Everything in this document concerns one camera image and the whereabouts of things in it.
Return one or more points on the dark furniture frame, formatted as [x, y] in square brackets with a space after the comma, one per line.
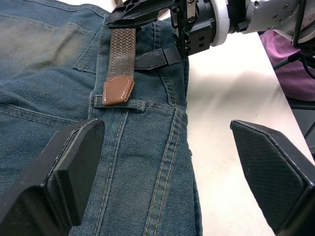
[307, 118]

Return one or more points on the brown braided belt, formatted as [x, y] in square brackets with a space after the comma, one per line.
[120, 56]

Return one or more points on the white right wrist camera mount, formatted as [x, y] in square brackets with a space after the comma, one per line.
[221, 24]

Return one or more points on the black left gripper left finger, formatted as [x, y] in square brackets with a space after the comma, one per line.
[44, 177]

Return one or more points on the blue denim shorts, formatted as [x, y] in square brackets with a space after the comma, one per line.
[37, 98]

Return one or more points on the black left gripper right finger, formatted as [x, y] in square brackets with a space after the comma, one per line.
[275, 172]

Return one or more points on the purple cloth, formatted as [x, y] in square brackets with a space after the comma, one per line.
[290, 81]

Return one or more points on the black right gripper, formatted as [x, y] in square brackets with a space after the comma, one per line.
[197, 29]

